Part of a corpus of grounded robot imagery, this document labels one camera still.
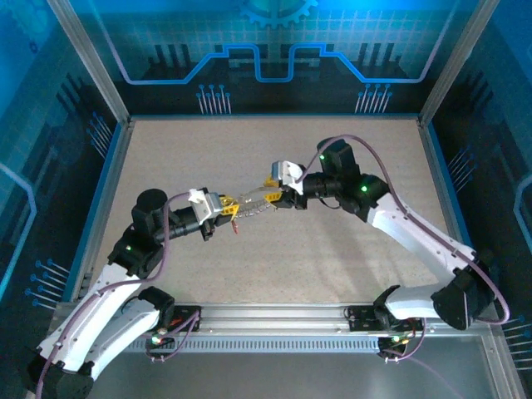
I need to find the wide aluminium extrusion beam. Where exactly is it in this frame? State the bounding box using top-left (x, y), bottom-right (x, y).
top-left (52, 301), bottom-right (498, 337)

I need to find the small LED circuit board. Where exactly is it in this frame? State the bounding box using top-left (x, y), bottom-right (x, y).
top-left (145, 331), bottom-right (175, 349)
top-left (378, 334), bottom-right (411, 348)

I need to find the grey metal sheet panel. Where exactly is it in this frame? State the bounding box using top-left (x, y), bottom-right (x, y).
top-left (82, 328), bottom-right (527, 399)

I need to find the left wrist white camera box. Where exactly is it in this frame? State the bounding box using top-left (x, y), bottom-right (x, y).
top-left (187, 188), bottom-right (224, 221)

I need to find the aluminium table edge rail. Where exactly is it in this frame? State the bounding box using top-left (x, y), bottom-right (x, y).
top-left (128, 112), bottom-right (423, 122)
top-left (68, 118), bottom-right (135, 303)
top-left (417, 118), bottom-right (473, 251)

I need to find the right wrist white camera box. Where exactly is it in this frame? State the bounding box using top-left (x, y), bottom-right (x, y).
top-left (270, 160), bottom-right (305, 195)

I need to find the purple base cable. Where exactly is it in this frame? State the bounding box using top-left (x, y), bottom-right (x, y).
top-left (378, 315), bottom-right (465, 399)
top-left (144, 307), bottom-right (204, 363)

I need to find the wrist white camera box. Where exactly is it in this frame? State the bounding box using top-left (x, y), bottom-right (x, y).
top-left (187, 188), bottom-right (224, 221)
top-left (270, 160), bottom-right (305, 195)

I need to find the aluminium corner post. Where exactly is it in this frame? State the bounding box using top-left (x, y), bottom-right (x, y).
top-left (417, 0), bottom-right (502, 126)
top-left (44, 0), bottom-right (135, 126)

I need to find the slotted grey cable duct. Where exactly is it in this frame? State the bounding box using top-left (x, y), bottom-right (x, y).
top-left (124, 337), bottom-right (394, 353)

